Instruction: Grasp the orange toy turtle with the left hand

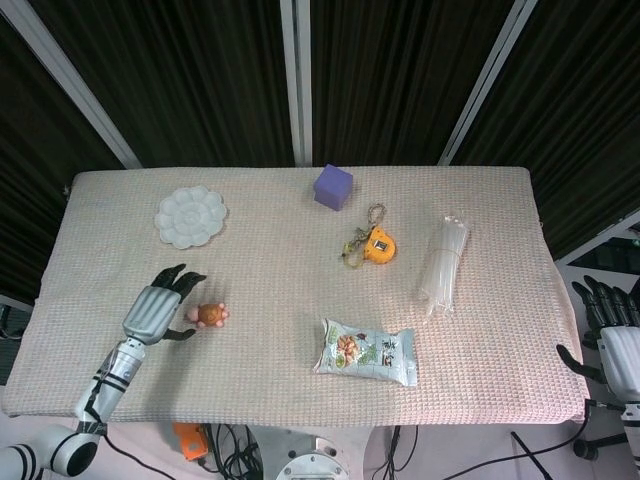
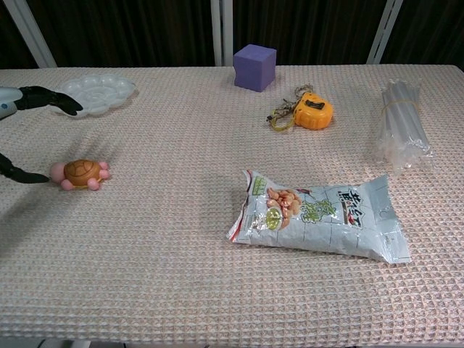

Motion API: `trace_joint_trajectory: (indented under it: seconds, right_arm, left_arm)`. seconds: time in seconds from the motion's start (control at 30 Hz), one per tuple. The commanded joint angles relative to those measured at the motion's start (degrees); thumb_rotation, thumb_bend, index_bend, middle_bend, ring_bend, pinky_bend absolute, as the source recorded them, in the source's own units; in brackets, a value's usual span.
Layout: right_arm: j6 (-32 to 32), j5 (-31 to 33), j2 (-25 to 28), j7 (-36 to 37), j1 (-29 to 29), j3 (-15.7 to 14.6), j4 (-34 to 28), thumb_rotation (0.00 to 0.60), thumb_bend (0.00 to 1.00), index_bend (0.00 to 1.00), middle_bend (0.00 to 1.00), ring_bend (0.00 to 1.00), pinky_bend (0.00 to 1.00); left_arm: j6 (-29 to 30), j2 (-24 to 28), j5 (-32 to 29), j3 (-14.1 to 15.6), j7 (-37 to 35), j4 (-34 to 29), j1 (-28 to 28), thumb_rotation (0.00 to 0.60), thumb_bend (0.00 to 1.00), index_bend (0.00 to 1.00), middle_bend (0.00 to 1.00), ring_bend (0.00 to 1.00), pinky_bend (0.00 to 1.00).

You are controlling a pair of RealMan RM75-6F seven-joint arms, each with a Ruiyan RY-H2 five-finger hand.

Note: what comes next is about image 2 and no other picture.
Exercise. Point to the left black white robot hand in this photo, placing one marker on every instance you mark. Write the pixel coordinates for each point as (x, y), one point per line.
(40, 98)

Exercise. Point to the orange toy turtle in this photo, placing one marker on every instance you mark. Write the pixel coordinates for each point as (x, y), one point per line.
(81, 173)

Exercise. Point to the white flower-shaped paint palette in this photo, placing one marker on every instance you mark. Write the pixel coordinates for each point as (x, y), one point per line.
(98, 92)

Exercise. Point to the black curtain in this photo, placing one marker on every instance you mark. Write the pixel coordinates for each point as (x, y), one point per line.
(127, 32)

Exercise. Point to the beige waffle tablecloth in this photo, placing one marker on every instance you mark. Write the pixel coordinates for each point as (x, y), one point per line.
(181, 253)

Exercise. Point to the purple foam cube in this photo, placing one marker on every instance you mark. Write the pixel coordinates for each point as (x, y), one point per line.
(253, 67)

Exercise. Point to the orange tape measure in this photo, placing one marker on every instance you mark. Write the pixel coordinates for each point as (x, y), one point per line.
(314, 112)

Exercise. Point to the peanut snack bag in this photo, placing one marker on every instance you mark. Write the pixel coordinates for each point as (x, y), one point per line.
(319, 221)

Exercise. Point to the bundle of clear straws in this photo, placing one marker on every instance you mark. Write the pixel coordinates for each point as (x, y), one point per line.
(402, 119)

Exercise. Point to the aluminium frame post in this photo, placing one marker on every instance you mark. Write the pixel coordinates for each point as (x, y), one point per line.
(222, 32)
(384, 32)
(34, 36)

